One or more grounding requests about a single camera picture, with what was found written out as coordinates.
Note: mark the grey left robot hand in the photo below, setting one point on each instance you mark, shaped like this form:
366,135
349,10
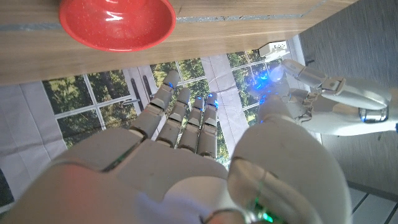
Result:
348,96

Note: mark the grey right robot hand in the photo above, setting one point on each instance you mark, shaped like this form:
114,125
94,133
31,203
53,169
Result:
174,180

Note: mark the red bowl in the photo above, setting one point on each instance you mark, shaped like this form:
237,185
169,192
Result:
118,23

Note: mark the white power strip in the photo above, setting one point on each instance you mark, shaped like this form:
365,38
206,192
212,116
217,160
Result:
275,48

